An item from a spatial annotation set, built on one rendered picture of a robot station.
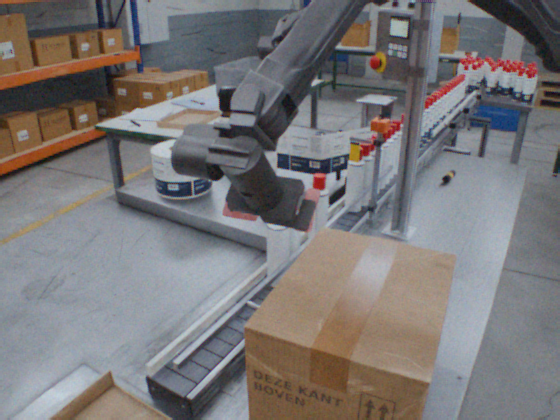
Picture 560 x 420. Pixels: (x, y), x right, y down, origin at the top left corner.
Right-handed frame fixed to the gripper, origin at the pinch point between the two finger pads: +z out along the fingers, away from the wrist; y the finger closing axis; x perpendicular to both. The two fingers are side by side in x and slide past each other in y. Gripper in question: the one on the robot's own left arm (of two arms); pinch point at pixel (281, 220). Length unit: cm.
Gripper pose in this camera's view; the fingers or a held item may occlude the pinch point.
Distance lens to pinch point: 72.6
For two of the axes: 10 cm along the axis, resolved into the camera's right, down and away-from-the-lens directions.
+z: 2.8, 4.4, 8.5
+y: -9.1, -1.7, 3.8
